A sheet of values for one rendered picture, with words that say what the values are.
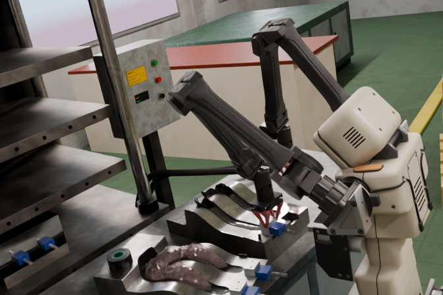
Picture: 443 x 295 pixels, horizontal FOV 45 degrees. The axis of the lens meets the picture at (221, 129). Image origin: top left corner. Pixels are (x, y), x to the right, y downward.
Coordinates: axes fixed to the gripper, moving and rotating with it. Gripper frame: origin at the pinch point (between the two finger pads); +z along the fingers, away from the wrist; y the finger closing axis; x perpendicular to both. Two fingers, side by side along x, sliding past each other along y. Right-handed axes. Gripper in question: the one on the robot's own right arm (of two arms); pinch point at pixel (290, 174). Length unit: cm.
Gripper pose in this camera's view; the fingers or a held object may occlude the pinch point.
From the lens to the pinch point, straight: 206.6
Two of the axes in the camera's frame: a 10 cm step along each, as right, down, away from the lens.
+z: 1.9, 9.3, 3.0
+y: -6.6, 3.5, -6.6
